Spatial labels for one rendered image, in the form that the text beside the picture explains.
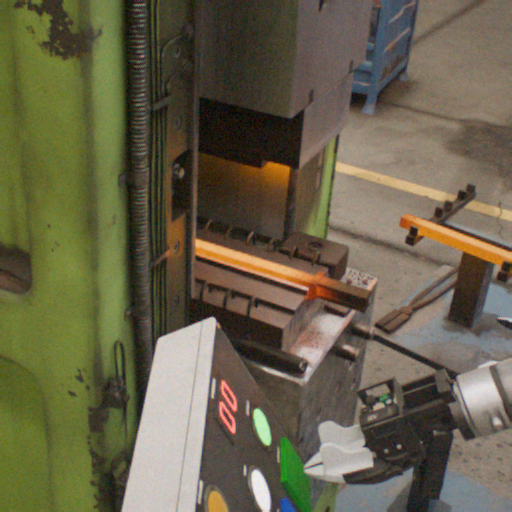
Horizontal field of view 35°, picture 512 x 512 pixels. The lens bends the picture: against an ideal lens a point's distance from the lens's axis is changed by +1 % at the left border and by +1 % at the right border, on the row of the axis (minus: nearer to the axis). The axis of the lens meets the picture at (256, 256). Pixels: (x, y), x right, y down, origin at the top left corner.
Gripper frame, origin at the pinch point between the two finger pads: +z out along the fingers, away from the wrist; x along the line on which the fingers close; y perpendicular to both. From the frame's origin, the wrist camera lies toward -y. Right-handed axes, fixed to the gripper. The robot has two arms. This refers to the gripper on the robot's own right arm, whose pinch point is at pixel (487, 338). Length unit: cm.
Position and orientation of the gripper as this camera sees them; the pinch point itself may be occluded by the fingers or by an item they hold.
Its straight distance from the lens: 138.0
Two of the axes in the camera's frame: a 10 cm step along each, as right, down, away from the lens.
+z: -9.0, -2.8, 3.5
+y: -0.6, 8.5, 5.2
